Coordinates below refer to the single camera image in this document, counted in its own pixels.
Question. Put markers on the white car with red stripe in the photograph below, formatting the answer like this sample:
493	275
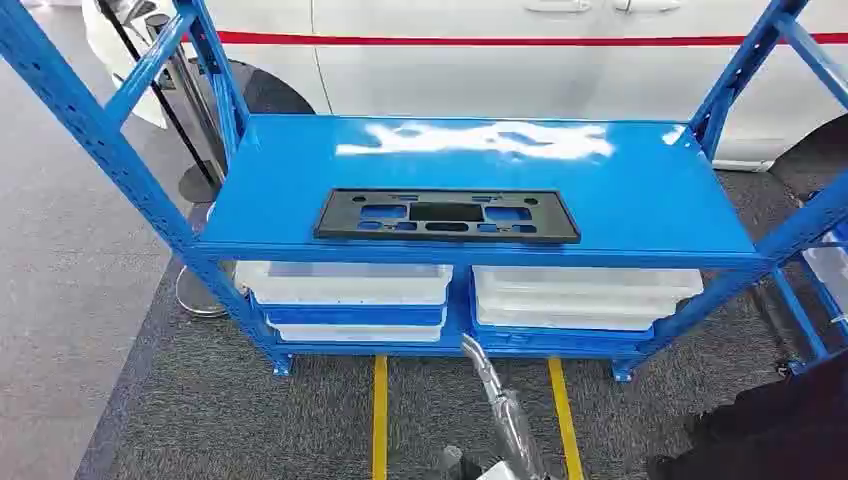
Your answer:
464	73

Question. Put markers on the black plastic licence plate frame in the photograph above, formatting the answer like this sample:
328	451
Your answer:
331	228

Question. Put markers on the black stanchion post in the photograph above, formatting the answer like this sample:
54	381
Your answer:
199	189

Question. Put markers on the clear plastic wrap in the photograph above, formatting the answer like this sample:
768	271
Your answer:
520	437

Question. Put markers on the blue metal shelf rack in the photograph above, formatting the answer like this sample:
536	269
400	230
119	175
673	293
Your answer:
798	318
464	159

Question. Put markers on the black car tyre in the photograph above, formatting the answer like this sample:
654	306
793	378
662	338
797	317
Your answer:
278	93

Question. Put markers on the white plastic bin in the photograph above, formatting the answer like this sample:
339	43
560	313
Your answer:
570	314
583	279
831	272
358	333
344	288

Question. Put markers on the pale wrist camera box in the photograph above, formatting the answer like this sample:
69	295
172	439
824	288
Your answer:
498	473

